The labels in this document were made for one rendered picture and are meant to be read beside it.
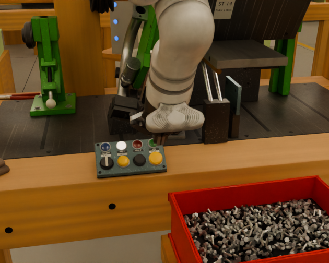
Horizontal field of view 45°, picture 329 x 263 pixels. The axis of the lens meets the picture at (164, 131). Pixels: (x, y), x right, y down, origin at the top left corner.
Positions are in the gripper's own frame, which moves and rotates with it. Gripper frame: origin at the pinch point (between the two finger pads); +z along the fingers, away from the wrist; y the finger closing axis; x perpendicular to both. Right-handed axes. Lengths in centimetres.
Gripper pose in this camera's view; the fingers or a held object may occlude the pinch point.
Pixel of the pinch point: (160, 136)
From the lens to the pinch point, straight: 77.5
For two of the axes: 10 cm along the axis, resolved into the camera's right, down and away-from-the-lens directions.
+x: 1.5, 8.5, -5.0
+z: -1.0, 5.2, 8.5
